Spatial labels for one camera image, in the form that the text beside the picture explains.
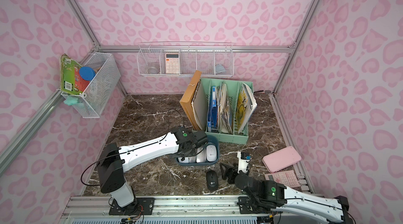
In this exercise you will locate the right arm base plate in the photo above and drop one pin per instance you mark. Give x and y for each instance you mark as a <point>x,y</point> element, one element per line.
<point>247,206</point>

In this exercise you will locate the yellow comic book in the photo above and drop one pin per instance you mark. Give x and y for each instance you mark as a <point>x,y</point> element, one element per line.
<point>246,105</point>

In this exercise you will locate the blue round lid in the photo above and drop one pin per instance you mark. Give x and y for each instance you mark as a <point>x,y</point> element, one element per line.
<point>87,73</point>

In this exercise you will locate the teal storage box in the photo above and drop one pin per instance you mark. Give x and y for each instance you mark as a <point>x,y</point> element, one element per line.
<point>212,141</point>

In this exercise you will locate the pink case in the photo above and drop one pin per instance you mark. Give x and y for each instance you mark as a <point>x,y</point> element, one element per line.
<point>281,159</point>

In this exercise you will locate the stack of magazines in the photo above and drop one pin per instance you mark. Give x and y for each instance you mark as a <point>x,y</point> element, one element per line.
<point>225,115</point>

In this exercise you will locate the black computer mouse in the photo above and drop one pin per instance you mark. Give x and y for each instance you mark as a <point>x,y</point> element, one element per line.
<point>212,180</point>

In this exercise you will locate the white logo computer mouse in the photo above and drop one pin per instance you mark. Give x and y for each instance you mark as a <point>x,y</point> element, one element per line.
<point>211,153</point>

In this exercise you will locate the pink keyboard calculator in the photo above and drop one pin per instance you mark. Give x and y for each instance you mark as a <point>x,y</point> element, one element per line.
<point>287,178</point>

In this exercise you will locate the clear tape roll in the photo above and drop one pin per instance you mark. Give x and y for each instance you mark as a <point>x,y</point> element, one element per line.
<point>153,69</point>

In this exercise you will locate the green file organizer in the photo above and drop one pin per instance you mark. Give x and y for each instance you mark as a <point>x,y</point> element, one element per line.
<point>233,89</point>

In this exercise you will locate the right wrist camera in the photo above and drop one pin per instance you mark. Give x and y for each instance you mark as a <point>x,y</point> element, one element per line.
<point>243,161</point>

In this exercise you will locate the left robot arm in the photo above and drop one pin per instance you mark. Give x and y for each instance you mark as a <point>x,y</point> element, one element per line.
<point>115,161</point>

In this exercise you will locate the silver computer mouse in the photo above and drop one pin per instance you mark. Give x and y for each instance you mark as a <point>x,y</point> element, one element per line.
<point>201,156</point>

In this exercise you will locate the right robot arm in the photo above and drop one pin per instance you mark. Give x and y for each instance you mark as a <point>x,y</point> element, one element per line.
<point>270,196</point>

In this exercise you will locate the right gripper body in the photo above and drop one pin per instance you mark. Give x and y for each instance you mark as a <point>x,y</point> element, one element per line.
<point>231,173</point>

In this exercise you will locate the green packaged card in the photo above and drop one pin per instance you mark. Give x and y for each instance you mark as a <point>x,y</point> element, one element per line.
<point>71,81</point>

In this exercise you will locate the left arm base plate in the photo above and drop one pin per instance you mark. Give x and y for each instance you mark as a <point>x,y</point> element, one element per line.
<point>142,205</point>

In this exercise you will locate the white wire wall basket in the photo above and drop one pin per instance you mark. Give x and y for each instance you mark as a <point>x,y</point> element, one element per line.
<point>193,56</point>

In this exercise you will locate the white mesh side basket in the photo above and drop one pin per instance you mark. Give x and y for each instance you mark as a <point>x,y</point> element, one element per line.
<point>99,90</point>

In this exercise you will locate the blue folder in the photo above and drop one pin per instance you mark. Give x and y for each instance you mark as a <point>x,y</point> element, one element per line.
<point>212,117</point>

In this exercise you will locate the brown cardboard notebook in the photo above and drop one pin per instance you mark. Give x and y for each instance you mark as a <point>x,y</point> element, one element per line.
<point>195,103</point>

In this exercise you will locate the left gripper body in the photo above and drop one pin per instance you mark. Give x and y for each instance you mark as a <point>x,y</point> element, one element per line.
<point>195,143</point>

